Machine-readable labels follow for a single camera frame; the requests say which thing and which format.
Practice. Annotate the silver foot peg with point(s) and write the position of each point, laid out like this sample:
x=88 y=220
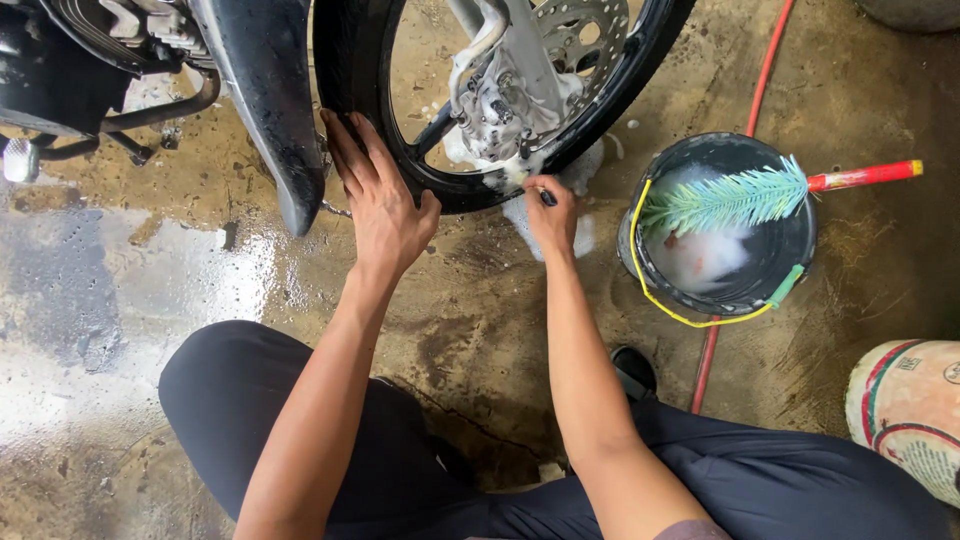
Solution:
x=20 y=159

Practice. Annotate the silver fork leg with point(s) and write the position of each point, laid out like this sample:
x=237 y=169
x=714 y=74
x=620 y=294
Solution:
x=525 y=45

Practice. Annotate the black motorcycle front wheel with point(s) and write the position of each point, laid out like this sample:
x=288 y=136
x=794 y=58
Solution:
x=360 y=90

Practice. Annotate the black motorcycle engine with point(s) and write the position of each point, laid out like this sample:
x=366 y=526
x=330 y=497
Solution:
x=82 y=52

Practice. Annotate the silver brake disc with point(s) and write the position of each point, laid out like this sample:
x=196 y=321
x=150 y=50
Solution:
x=592 y=37

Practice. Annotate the person's right hand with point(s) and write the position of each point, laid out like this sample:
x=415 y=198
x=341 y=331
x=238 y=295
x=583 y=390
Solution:
x=551 y=217

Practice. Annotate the white woven printed sack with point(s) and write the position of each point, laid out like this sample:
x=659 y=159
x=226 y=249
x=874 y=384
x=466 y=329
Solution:
x=911 y=412

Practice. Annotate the person's right fingers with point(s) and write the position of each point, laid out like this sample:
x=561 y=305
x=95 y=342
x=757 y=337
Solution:
x=541 y=193

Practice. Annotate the person's black shoe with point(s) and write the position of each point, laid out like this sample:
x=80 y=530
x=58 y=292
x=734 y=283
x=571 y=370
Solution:
x=634 y=371

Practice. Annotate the silver brake caliper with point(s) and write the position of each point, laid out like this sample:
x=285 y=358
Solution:
x=491 y=116

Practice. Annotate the black plastic bucket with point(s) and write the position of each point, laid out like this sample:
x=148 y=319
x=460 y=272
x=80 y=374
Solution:
x=780 y=247

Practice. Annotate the black motorcycle front fender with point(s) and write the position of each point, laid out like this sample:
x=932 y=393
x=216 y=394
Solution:
x=266 y=97

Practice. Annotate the person's dark trousers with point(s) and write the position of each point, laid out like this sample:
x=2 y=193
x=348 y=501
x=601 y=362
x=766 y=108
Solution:
x=465 y=480

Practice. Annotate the person's left hand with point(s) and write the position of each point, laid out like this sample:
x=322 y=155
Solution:
x=382 y=214

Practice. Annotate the dark tyre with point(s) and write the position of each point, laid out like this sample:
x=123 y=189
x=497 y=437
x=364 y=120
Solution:
x=911 y=11

